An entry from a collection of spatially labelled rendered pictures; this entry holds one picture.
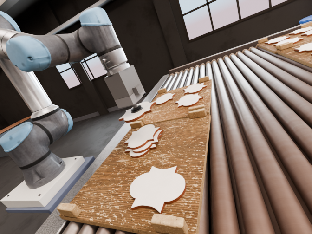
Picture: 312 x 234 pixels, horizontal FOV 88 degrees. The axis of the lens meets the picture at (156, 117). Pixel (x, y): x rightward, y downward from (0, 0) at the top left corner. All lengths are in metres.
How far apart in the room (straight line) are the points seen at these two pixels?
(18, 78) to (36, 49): 0.38
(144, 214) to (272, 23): 4.03
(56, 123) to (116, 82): 0.42
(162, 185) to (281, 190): 0.22
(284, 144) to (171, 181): 0.27
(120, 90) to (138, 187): 0.27
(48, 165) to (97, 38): 0.53
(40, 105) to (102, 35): 0.45
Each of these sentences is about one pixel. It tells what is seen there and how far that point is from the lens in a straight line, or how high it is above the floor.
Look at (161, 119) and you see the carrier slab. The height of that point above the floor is 0.94.
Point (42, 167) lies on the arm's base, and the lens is 0.80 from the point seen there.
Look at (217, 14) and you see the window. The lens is 3.95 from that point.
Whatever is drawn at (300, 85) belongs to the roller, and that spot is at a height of 0.92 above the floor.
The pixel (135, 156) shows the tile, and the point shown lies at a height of 0.94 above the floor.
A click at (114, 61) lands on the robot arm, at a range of 0.49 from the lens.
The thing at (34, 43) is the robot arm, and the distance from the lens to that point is 0.47.
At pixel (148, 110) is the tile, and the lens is 0.51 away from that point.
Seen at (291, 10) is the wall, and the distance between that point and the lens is 4.25.
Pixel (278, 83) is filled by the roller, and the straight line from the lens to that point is 0.79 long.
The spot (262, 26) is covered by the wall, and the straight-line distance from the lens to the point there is 4.11.
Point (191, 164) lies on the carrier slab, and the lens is 0.42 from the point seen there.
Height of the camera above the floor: 1.21
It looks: 22 degrees down
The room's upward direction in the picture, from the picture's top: 23 degrees counter-clockwise
